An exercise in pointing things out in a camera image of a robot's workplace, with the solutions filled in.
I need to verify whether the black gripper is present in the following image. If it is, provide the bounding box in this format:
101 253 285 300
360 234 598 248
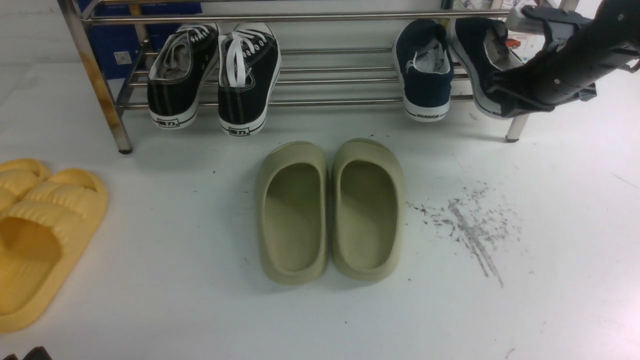
487 5 640 118

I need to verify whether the navy slip-on shoe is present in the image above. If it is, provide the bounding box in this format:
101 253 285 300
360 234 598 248
391 19 455 123
447 17 523 119

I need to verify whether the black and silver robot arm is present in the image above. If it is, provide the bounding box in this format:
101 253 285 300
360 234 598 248
486 0 640 117

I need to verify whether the silver metal shoe rack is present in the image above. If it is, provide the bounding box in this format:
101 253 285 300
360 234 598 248
57 0 524 155

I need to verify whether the blue box behind rack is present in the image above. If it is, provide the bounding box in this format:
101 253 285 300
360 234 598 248
89 2 202 80

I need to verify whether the white printed cardboard box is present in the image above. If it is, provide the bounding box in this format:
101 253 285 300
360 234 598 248
441 0 560 63

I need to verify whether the olive green slipper right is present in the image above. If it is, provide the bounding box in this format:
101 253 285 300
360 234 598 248
331 137 406 282

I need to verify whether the olive green slipper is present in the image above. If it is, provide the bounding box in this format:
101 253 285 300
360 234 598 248
254 141 329 286
331 137 406 282

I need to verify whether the olive green slipper left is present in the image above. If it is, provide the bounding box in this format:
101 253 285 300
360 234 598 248
254 141 329 286

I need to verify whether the black canvas sneaker right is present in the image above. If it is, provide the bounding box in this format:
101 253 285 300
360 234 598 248
217 22 282 137

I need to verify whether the black canvas sneaker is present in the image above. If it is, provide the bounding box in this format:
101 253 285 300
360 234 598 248
217 22 282 137
146 23 220 130

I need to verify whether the black canvas sneaker left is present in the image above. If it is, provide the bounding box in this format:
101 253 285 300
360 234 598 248
146 23 220 130

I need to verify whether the yellow ribbed slipper front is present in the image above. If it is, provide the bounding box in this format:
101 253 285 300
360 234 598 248
0 168 109 333

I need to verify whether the yellow ribbed slipper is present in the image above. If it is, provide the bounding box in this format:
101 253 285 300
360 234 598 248
0 158 51 212
0 168 109 333

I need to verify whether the yellow ribbed slipper back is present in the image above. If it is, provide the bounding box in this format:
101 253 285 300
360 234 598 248
0 158 51 212

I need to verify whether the dark object bottom corner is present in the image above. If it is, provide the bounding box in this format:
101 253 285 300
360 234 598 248
3 346 52 360

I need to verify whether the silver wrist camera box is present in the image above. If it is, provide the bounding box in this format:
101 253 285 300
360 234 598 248
505 5 552 35

